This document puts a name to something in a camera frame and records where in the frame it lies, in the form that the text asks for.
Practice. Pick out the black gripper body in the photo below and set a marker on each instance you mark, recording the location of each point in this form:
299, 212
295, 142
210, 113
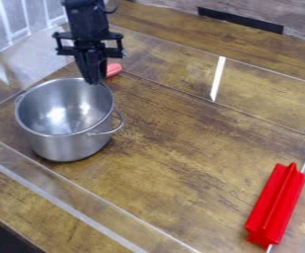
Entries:
69, 45

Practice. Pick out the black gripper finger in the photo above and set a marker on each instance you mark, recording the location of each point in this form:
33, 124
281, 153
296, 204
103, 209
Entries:
82, 65
99, 61

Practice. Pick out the silver metal pot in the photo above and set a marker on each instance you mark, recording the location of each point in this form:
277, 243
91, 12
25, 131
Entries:
67, 118

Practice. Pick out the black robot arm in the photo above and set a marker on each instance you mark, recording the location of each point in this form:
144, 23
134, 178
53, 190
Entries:
89, 23

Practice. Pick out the red plastic bracket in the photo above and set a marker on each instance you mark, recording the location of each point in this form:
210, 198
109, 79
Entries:
274, 205

